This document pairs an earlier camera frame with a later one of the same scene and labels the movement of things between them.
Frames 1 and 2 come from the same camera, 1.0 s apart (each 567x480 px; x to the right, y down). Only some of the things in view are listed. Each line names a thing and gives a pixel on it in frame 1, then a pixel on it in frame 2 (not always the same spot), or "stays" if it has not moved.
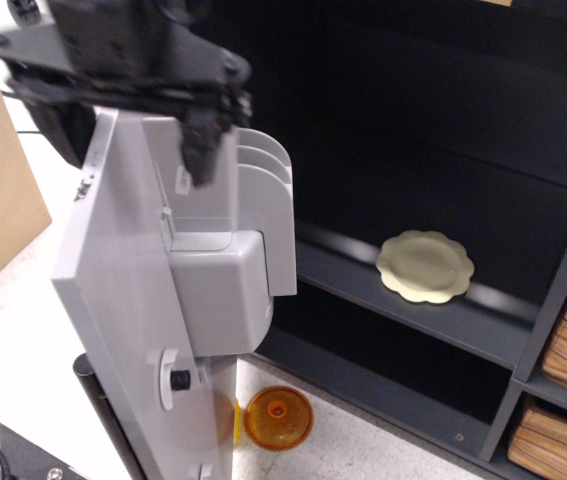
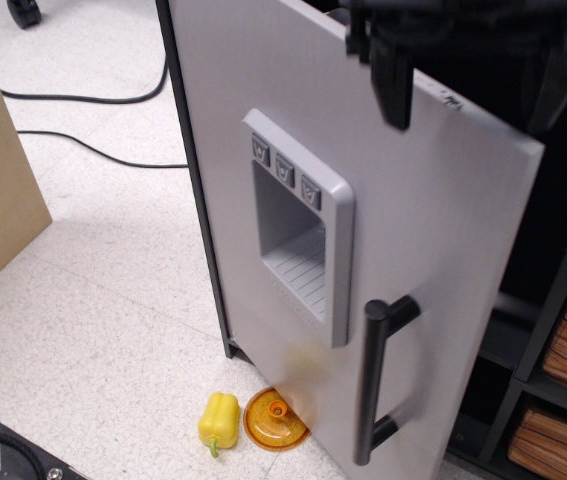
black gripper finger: (202, 142) → (566, 63)
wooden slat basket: (556, 448) stays
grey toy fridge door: (165, 282) → (373, 272)
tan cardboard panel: (5, 208) stays
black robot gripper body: (104, 51) → (492, 23)
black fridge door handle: (84, 366) → (380, 319)
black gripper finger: (68, 126) → (392, 71)
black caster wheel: (25, 12) stays
